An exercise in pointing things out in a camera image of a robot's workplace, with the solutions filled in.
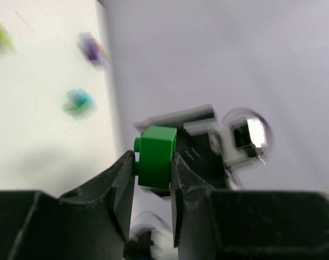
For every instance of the purple lego brick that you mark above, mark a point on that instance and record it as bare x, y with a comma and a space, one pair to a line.
92, 50

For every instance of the teal square lego brick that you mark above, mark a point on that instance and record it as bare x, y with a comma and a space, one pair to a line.
78, 103

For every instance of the green wedge lego brick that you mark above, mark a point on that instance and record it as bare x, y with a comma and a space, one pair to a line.
155, 146

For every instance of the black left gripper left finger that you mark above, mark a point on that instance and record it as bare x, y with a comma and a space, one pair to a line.
91, 221

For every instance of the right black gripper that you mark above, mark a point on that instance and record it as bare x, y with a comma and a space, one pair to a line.
196, 170

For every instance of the small lime lego brick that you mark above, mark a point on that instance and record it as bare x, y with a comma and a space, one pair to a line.
0, 35

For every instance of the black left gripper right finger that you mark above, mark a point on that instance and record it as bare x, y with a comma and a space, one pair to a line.
217, 223

